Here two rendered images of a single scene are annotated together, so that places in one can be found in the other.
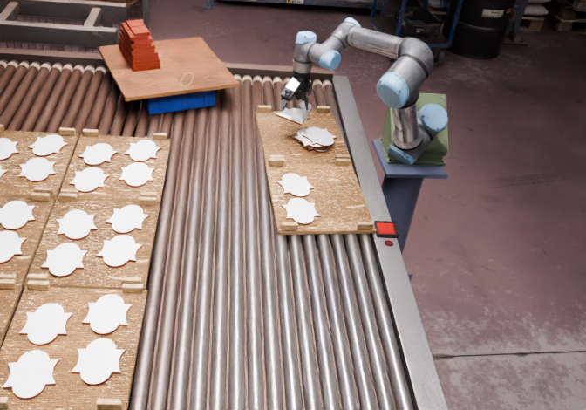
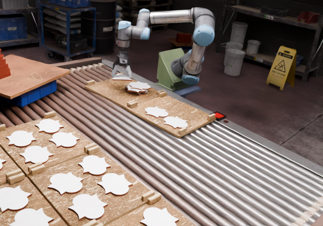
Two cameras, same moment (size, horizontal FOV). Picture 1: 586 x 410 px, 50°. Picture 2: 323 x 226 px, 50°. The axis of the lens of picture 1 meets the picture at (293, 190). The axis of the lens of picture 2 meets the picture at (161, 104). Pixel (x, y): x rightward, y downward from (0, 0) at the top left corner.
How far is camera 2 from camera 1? 127 cm
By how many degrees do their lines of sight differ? 34
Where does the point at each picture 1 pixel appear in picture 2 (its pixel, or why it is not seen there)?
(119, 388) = not seen: outside the picture
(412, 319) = (278, 147)
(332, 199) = (180, 112)
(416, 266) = not seen: hidden behind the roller
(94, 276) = (119, 206)
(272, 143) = (116, 97)
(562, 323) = not seen: hidden behind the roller
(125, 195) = (72, 154)
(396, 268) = (242, 130)
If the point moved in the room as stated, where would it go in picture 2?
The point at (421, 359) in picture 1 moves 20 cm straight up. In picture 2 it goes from (303, 161) to (315, 127)
